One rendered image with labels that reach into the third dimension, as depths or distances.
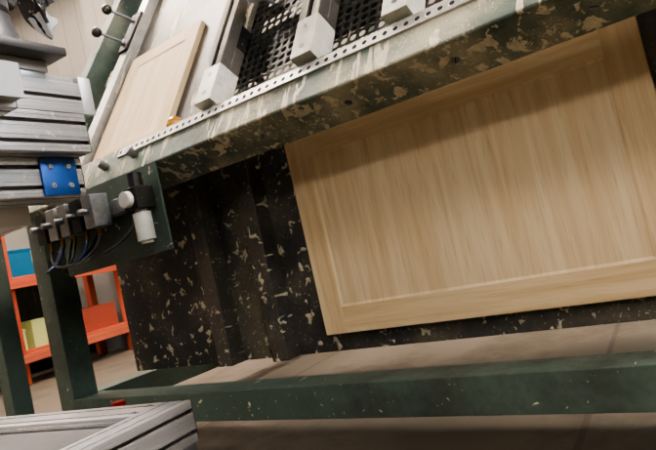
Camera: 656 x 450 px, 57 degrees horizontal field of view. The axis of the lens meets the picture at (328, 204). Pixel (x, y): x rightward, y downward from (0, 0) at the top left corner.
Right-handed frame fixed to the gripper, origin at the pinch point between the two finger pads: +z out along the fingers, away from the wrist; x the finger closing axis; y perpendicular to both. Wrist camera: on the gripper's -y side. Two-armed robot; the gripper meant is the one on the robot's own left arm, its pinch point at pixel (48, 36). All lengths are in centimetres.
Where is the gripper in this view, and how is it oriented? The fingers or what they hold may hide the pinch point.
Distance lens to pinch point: 225.1
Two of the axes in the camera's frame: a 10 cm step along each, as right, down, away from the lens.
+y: 3.5, -5.1, 7.9
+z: 4.3, 8.3, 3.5
